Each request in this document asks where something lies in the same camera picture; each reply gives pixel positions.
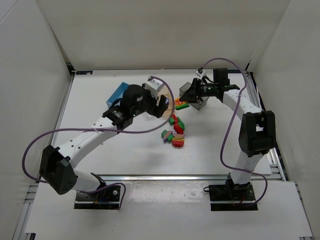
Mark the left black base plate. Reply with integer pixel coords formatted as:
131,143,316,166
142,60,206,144
73,182,127,210

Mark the green curved lego brick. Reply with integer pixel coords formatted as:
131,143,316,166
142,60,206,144
178,120,185,129

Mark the purple cable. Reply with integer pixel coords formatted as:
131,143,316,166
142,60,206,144
198,57,269,206
21,75,175,210

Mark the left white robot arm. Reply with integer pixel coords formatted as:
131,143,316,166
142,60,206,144
39,79,168,195

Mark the smoky grey container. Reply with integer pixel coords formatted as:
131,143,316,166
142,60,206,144
179,82,209,111

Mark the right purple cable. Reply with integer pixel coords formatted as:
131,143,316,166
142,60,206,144
198,57,269,206

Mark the red curved lego brick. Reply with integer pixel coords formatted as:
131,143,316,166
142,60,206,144
172,114,181,124

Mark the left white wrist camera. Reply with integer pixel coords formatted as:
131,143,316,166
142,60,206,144
144,79,163,99

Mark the green lego plate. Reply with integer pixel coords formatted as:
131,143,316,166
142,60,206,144
175,102,190,111

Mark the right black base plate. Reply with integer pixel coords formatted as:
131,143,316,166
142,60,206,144
203,184,258,212

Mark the red long lego brick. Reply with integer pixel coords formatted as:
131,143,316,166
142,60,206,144
173,122,184,135

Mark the yellow flower lego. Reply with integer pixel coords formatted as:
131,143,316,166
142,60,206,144
174,98,188,107

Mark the orange transparent container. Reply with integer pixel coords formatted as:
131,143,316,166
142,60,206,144
156,91,173,118

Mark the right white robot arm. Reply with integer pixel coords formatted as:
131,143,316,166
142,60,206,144
180,68,276,193

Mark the purple lotus lego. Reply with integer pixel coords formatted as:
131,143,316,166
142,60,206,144
165,98,170,106

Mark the blue plastic container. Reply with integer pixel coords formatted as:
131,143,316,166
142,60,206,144
106,82,129,108

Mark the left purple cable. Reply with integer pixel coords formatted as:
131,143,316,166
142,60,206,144
21,75,175,210

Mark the small green lego brick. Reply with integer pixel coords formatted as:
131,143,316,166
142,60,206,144
168,114,179,126

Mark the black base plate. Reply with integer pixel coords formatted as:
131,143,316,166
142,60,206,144
73,182,127,210
203,184,258,212

